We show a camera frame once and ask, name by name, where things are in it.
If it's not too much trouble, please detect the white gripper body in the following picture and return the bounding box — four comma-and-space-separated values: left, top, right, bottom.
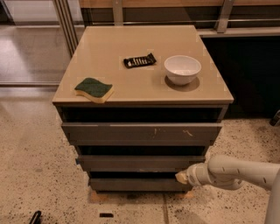
186, 163, 211, 186

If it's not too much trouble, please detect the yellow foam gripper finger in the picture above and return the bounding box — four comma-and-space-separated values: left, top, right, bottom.
175, 171, 188, 185

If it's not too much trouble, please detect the grey drawer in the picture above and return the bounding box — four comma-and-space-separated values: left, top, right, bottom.
76, 155, 205, 172
89, 178, 192, 192
62, 122, 222, 146

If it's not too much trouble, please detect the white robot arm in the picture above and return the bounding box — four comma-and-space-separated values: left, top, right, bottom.
175, 155, 280, 224

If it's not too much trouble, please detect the grey drawer cabinet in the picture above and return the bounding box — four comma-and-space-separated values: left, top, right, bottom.
52, 25, 234, 193

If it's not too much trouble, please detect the grey bottom drawer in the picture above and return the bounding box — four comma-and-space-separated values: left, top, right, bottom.
89, 178, 192, 192

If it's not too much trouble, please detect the grey top drawer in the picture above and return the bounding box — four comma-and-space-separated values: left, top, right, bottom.
62, 122, 222, 146

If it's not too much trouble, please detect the dark object floor right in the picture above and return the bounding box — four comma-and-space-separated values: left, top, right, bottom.
269, 109, 280, 126

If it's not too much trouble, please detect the white ceramic bowl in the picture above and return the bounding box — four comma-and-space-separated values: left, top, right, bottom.
164, 55, 201, 86

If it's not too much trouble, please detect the green yellow sponge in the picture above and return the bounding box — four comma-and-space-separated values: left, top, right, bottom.
74, 78, 114, 103

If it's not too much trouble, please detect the black snack bar wrapper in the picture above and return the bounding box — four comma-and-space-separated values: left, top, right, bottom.
123, 53, 157, 69

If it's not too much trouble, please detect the black object floor left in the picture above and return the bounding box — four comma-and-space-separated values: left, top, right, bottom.
29, 211, 41, 224

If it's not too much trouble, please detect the metal railing frame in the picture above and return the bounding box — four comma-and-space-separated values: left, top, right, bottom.
51, 0, 280, 53

